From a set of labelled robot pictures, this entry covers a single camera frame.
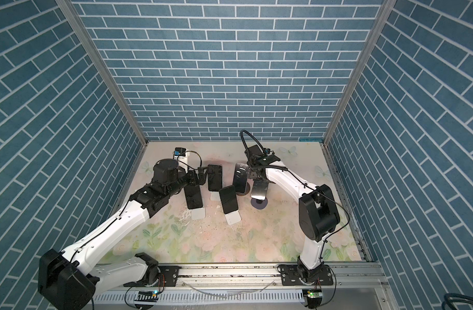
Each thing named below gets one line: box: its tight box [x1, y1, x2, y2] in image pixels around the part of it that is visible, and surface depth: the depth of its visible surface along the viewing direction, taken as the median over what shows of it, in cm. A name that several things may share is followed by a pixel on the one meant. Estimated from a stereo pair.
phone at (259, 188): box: [250, 178, 269, 201], surface depth 91 cm
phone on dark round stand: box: [233, 162, 249, 194], surface depth 95 cm
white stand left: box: [190, 207, 206, 220], surface depth 91 cm
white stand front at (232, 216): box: [223, 207, 242, 226], surface depth 90 cm
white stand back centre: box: [209, 191, 221, 202], surface depth 98 cm
